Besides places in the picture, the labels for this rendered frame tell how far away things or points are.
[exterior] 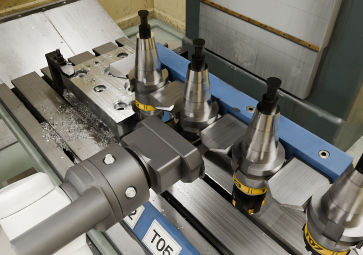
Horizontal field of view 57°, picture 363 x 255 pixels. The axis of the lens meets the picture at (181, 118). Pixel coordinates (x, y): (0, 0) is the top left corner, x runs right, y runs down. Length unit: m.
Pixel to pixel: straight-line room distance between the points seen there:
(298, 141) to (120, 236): 0.43
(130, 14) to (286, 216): 1.56
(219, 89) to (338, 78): 0.57
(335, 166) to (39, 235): 0.32
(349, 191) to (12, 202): 0.33
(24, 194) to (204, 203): 0.45
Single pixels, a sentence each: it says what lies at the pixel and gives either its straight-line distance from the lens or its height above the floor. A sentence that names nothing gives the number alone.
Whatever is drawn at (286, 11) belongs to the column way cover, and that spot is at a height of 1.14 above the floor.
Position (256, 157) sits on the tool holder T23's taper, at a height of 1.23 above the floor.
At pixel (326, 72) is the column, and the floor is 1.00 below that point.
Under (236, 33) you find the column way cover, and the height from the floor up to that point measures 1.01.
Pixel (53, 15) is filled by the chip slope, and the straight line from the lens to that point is 1.76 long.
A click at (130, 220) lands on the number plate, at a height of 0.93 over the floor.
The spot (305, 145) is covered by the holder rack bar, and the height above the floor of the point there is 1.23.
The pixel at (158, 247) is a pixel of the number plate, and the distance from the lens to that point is 0.67.
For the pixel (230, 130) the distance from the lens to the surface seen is 0.45.
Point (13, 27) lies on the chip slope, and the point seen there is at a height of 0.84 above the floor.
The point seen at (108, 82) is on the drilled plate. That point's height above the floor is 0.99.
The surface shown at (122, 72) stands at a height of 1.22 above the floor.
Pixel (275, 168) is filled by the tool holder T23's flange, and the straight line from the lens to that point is 0.40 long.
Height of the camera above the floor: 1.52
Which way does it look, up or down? 42 degrees down
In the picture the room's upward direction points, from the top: straight up
